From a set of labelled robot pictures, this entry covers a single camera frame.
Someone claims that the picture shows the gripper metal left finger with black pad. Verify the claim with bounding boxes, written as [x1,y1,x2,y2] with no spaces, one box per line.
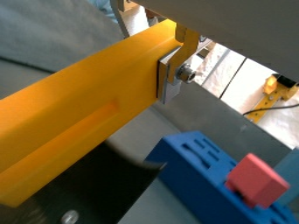
[109,0,129,38]

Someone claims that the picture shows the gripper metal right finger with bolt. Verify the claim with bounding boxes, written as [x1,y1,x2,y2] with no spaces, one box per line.
[156,24,200,104]

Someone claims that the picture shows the yellow double-square peg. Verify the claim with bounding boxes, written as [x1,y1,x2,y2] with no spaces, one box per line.
[0,20,178,207]

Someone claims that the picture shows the blue shape-sorting board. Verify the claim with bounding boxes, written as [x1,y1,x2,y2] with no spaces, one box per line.
[145,131,299,224]

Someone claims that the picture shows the yellow clamp in background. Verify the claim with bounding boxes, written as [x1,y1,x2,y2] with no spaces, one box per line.
[243,73,299,123]

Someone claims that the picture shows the red pentagon peg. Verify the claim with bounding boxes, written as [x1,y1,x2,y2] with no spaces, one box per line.
[225,153,289,208]

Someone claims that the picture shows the light blue tall peg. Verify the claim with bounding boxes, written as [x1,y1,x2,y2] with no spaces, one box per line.
[275,147,299,206]

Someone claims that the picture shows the black curved holder stand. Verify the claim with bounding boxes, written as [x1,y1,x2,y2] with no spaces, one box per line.
[0,143,164,224]

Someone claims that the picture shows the black cable in background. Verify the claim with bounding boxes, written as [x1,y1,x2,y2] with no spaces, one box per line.
[241,103,299,117]

